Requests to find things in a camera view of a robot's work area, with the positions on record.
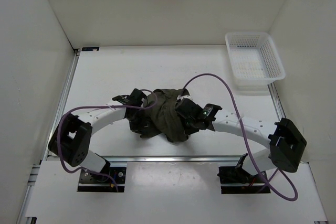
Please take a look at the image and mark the olive green shorts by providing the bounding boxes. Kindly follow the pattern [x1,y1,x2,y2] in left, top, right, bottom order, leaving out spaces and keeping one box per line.
[129,89,190,143]

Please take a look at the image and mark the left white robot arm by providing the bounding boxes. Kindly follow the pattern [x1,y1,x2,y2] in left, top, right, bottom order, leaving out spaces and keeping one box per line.
[48,89,158,187]

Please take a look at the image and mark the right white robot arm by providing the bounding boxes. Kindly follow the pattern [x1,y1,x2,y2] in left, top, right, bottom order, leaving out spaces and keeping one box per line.
[175,98,307,184]

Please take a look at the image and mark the white plastic basket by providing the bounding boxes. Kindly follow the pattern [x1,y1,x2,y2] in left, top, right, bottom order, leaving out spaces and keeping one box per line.
[225,31,286,87]

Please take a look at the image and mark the blue corner label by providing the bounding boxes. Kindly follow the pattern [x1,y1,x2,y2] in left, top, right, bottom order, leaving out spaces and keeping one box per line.
[81,47,100,51]

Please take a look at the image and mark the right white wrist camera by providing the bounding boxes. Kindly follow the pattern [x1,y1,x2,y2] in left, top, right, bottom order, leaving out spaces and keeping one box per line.
[177,94,193,102]

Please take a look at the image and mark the aluminium front rail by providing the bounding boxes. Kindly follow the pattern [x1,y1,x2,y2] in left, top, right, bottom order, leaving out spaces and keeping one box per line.
[47,155,279,163]

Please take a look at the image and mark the aluminium rail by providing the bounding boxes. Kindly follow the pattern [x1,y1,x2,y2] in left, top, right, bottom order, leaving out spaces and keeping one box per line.
[42,48,81,161]
[267,83,300,163]
[47,155,279,163]

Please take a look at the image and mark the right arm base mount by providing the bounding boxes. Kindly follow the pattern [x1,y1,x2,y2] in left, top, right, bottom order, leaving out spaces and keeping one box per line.
[217,154,270,195]

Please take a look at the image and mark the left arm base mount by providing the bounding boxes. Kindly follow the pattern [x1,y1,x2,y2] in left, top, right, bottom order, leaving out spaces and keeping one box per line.
[77,166,127,193]

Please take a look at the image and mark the aluminium right rail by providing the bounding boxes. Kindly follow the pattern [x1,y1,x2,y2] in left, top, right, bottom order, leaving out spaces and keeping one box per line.
[267,83,300,163]

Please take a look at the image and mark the aluminium left rail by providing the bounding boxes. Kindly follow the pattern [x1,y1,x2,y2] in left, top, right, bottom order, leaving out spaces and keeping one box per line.
[42,48,81,161]

